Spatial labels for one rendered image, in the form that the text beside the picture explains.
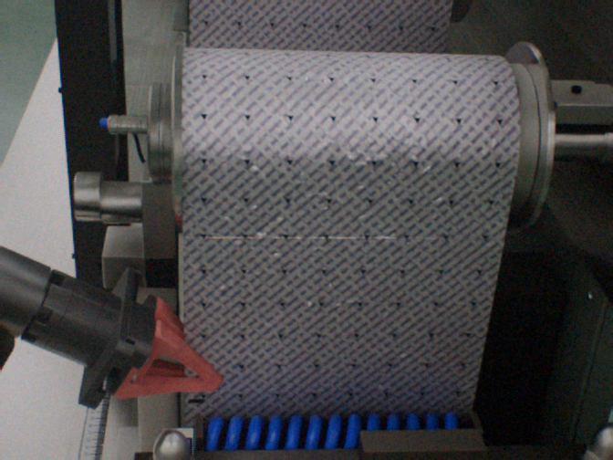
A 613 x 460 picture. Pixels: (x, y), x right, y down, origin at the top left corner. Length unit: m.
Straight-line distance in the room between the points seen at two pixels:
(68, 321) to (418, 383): 0.28
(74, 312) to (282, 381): 0.17
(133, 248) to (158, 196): 0.06
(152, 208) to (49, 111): 0.91
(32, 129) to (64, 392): 0.67
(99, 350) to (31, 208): 0.66
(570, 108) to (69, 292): 0.39
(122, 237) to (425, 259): 0.26
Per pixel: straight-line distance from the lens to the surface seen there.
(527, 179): 0.70
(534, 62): 0.71
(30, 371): 1.05
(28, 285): 0.69
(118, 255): 0.77
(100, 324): 0.70
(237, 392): 0.76
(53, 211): 1.34
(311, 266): 0.69
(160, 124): 0.67
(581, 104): 0.72
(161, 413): 0.88
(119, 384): 0.72
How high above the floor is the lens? 1.54
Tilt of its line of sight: 30 degrees down
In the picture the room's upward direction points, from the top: 4 degrees clockwise
